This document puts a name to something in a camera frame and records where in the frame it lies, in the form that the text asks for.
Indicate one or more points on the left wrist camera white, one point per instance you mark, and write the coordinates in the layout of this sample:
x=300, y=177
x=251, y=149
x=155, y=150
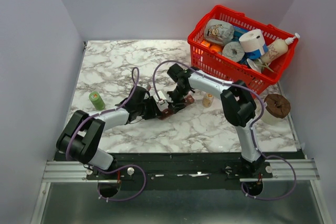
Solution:
x=162, y=100

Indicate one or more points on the grey printed snack bag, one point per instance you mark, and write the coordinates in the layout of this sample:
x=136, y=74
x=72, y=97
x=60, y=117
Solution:
x=219, y=32

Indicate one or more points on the aluminium rail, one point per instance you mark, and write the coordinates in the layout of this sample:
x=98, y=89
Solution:
x=276, y=170

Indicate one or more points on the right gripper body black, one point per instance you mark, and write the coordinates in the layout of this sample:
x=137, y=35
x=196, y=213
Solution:
x=178, y=94

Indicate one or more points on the grey wrapped toilet roll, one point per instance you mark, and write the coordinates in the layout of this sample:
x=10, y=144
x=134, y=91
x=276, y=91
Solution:
x=233, y=51

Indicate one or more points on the orange fruit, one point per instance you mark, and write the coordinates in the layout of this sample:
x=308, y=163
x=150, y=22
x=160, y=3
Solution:
x=216, y=48

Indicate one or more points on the orange box in basket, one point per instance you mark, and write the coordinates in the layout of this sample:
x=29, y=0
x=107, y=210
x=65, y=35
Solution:
x=206, y=44

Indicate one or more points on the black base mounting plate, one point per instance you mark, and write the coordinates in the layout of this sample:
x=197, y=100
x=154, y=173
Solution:
x=181, y=171

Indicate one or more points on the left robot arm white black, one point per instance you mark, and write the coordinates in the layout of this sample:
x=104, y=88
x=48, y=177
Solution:
x=81, y=136

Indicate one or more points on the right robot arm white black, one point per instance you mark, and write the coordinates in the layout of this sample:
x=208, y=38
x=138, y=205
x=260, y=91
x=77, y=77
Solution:
x=238, y=106

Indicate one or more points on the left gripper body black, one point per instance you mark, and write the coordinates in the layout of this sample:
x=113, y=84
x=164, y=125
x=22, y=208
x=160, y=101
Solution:
x=149, y=108

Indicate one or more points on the cream lotion pump bottle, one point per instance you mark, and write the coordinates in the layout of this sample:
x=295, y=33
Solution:
x=278, y=48

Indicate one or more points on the red plastic shopping basket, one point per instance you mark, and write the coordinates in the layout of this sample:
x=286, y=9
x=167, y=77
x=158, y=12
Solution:
x=218, y=66

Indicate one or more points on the clear pill bottle orange label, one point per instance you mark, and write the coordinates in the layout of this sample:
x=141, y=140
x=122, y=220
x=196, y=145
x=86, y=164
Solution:
x=207, y=100

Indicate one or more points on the white toilet paper roll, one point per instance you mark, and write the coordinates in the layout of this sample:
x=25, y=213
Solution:
x=253, y=40

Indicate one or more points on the green pill bottle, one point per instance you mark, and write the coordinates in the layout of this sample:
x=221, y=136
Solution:
x=97, y=101

